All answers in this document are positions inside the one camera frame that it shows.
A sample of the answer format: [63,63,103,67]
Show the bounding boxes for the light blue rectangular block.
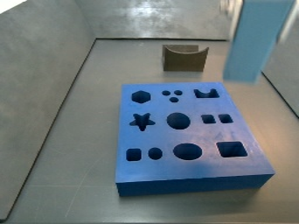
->
[221,0,299,83]

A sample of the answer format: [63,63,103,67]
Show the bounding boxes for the blue foam shape board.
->
[117,82,275,196]

